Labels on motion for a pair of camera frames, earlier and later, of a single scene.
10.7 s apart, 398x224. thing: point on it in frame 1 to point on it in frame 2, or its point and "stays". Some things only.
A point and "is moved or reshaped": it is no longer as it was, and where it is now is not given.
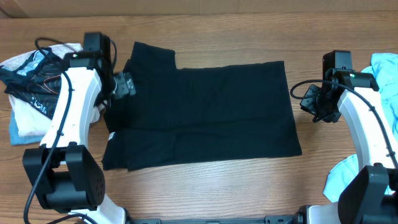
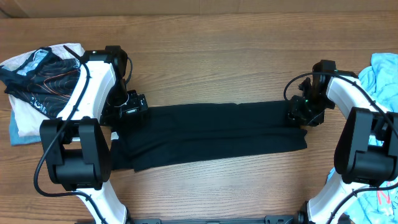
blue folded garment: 15,138 stays
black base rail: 297,218 stays
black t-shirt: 197,114 is moved or reshaped
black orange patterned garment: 37,80 stays
